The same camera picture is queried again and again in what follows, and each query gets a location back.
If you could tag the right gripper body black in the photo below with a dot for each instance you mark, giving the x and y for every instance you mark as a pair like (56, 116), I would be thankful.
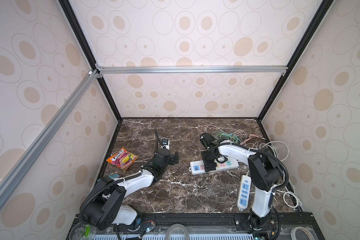
(208, 160)

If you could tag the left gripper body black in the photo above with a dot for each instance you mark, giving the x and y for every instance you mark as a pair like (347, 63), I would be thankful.
(170, 161)

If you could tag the white multicolour power strip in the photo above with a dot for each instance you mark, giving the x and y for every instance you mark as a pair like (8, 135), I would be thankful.
(198, 167)

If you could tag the white blue power strip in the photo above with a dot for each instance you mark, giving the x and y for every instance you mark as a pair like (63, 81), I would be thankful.
(244, 193)

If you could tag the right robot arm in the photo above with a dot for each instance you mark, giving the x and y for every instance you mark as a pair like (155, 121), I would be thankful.
(268, 173)

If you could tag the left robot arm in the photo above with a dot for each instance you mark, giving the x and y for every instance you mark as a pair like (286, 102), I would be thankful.
(103, 206)

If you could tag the orange snack bag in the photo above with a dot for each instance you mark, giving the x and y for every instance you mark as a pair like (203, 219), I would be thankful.
(123, 159)

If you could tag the teal snack bag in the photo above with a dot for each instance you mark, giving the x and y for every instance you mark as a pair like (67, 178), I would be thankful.
(116, 176)

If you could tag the horizontal aluminium bar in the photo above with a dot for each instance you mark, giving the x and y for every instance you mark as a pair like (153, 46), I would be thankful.
(192, 70)

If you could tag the clear plastic cup green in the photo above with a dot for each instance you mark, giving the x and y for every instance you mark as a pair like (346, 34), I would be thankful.
(82, 232)

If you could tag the tape roll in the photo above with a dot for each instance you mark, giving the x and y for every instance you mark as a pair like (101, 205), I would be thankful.
(300, 232)

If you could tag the left diagonal aluminium bar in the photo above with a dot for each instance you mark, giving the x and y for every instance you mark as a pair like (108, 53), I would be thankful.
(12, 180)

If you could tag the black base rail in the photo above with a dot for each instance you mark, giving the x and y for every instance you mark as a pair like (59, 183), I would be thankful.
(212, 227)

